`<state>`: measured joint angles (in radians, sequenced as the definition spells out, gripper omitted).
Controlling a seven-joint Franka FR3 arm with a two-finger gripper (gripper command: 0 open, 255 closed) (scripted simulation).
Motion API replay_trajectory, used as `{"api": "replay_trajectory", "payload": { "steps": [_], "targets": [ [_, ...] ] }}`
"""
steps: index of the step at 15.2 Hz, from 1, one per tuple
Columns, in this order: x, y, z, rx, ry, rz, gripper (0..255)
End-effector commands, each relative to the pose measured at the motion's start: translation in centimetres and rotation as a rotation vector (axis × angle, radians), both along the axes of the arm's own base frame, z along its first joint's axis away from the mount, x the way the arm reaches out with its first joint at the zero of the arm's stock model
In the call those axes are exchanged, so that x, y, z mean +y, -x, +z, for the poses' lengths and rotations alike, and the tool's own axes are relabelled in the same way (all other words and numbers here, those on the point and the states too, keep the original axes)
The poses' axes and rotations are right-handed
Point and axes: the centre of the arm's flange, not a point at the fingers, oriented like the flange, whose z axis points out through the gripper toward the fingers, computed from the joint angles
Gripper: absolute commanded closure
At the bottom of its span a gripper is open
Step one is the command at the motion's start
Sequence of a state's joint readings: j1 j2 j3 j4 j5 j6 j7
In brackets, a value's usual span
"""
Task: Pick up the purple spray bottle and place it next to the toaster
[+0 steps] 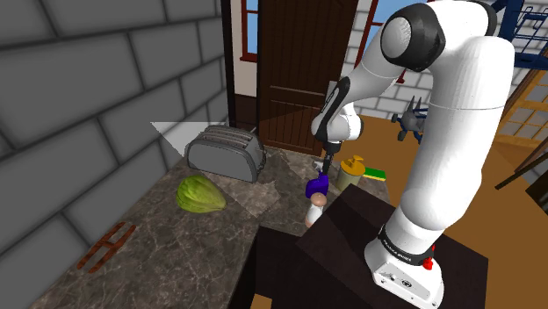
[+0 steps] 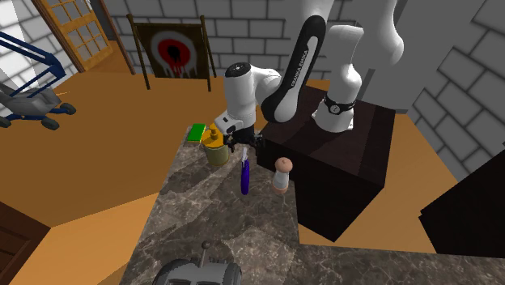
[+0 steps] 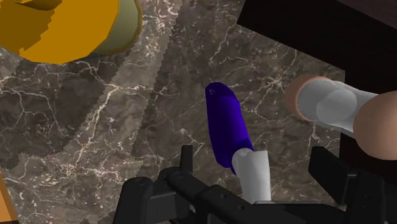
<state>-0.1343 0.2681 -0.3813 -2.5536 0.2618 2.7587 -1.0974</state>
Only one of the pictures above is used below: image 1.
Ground dark brown wooden door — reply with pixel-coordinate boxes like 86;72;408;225
256;0;360;157

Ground blue metal rack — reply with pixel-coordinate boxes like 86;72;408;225
489;0;548;69

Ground white brown-capped bottle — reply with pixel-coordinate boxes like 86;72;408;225
304;192;328;229

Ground red framed window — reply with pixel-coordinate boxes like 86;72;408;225
239;0;261;63

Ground dark robot stand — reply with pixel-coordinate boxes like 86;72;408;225
228;183;490;309

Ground blue grey wheeled toy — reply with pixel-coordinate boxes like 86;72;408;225
390;96;429;144

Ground grey four-slot toaster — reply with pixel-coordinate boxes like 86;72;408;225
184;125;267;184

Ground blue purple cup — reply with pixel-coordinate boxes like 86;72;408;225
305;171;330;199

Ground wooden glass-pane cabinet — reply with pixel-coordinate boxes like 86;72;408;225
493;63;548;148

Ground green yellow sponge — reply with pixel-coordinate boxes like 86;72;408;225
363;167;387;183

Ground olive yellow-pump soap dispenser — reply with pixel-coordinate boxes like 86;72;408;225
335;154;366;192

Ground green cabbage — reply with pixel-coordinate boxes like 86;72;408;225
176;175;227;214

